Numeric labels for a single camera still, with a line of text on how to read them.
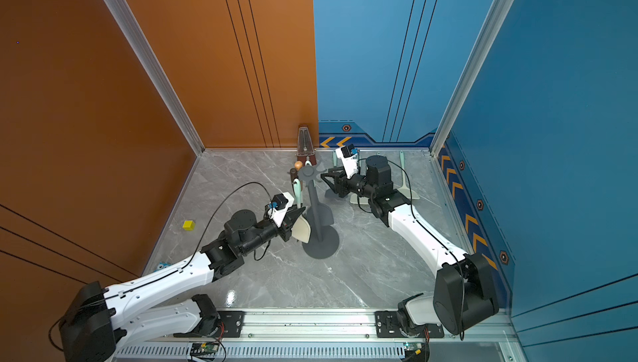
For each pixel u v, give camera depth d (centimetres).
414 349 71
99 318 40
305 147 106
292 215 65
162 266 84
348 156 67
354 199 71
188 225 94
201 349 72
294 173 60
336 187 70
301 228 76
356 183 69
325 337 74
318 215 76
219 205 101
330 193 73
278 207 59
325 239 89
